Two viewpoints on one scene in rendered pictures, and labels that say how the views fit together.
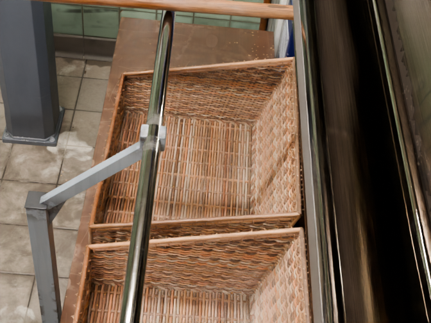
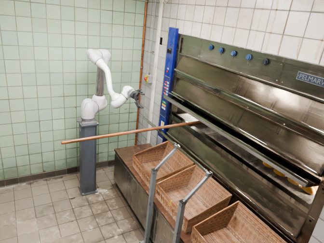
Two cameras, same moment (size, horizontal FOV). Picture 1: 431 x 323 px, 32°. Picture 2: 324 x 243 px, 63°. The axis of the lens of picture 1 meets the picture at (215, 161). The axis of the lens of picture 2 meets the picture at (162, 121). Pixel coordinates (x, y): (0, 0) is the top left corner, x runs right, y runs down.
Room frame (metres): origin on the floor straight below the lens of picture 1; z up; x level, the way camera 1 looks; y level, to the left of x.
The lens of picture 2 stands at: (-0.98, 1.30, 2.30)
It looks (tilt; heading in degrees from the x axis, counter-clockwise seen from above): 22 degrees down; 332
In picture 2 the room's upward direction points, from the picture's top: 7 degrees clockwise
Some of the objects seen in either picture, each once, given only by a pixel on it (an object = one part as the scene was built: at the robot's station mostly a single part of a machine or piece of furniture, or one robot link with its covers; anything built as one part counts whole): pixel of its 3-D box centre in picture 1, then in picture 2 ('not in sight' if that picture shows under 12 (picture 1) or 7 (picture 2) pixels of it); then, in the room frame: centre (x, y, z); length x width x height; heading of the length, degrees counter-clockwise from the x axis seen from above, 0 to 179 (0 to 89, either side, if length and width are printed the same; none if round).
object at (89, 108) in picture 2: not in sight; (88, 108); (2.02, 0.71, 1.17); 0.18 x 0.16 x 0.22; 129
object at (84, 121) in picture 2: not in sight; (86, 119); (2.01, 0.74, 1.03); 0.22 x 0.18 x 0.06; 94
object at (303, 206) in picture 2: not in sight; (222, 149); (0.74, -0.29, 1.16); 1.80 x 0.06 x 0.04; 4
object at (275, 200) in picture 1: (198, 155); (161, 164); (1.30, 0.05, 0.72); 0.56 x 0.49 x 0.28; 3
